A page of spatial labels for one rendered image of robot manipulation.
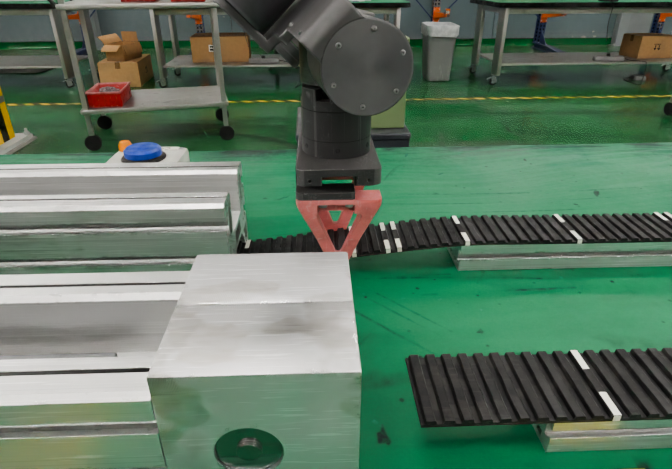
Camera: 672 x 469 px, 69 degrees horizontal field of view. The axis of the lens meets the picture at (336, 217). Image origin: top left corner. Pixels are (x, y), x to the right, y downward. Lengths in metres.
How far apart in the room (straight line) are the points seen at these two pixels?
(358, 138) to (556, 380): 0.22
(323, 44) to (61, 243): 0.26
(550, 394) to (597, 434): 0.04
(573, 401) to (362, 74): 0.22
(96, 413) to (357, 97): 0.21
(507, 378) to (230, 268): 0.17
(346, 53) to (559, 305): 0.27
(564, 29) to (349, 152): 8.56
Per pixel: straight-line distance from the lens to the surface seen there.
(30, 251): 0.46
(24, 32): 8.97
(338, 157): 0.39
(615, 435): 0.34
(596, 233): 0.50
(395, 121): 0.88
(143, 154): 0.57
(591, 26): 9.10
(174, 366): 0.23
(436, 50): 5.36
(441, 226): 0.47
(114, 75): 5.47
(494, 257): 0.48
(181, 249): 0.41
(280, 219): 0.55
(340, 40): 0.30
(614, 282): 0.50
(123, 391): 0.24
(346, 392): 0.22
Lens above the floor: 1.02
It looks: 27 degrees down
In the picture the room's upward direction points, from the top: straight up
